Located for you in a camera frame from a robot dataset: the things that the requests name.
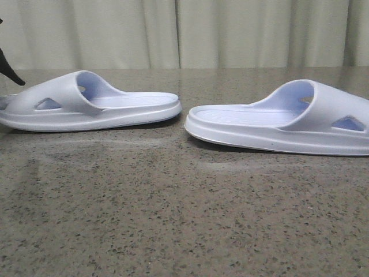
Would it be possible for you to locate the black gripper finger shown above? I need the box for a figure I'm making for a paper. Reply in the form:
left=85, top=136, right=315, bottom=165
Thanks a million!
left=0, top=17, right=26, bottom=86

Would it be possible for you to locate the light blue slipper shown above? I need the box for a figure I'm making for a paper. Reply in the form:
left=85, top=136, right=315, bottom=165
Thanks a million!
left=1, top=70, right=182, bottom=132
left=184, top=80, right=368, bottom=156

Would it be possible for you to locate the beige pleated curtain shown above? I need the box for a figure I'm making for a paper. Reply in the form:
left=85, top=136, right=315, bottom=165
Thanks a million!
left=1, top=1, right=368, bottom=69

